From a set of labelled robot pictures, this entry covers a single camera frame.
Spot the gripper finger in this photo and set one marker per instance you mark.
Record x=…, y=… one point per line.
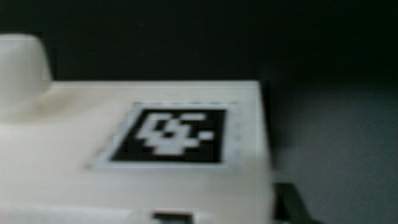
x=290, y=210

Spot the small white drawer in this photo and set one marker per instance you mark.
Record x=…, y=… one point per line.
x=126, y=152

